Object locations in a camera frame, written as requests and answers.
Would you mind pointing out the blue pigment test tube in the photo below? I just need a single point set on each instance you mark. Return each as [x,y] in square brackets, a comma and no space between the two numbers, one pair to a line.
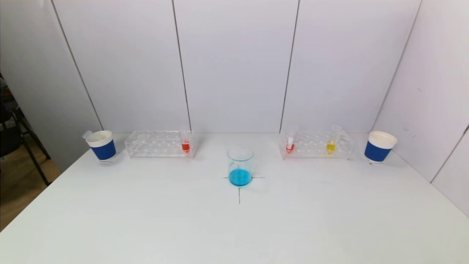
[87,134]

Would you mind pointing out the clear glass beaker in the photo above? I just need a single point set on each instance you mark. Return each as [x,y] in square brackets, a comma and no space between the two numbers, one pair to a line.
[240,178]

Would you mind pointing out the red pigment test tube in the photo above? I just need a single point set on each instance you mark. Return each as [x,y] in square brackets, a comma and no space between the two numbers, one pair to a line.
[185,147]

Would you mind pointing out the red and white pigment tube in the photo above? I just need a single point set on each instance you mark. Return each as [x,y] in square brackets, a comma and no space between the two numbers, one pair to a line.
[290,147]

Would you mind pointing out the clear acrylic test tube rack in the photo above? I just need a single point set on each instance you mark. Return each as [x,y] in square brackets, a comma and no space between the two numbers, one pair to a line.
[311,142]
[157,145]

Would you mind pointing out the yellow pigment test tube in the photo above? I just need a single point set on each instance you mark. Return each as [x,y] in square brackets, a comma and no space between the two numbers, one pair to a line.
[331,147]

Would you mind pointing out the blue white paper cup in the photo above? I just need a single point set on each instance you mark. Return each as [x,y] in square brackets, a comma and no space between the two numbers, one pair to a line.
[103,150]
[377,151]

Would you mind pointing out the black background stand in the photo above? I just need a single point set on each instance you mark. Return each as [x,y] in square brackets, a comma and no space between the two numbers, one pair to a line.
[9,139]

